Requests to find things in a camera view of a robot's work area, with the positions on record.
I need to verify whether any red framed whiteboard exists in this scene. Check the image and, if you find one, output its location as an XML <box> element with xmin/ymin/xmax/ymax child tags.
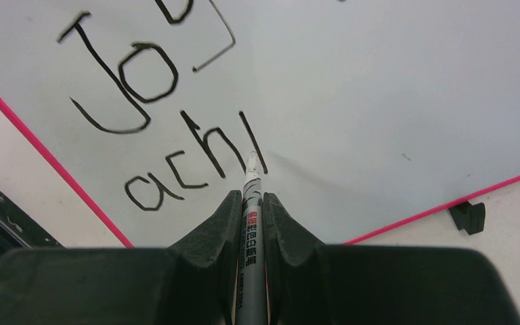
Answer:
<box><xmin>0</xmin><ymin>1</ymin><xmax>520</xmax><ymax>246</ymax></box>

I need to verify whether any black whiteboard marker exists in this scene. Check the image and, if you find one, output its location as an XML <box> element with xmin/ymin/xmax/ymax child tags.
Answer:
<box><xmin>235</xmin><ymin>152</ymin><xmax>268</xmax><ymax>324</ymax></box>

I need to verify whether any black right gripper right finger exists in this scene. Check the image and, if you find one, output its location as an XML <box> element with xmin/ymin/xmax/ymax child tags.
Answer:
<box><xmin>263</xmin><ymin>193</ymin><xmax>520</xmax><ymax>324</ymax></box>

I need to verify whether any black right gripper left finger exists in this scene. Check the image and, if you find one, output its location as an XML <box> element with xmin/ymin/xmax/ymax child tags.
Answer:
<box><xmin>0</xmin><ymin>190</ymin><xmax>242</xmax><ymax>324</ymax></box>

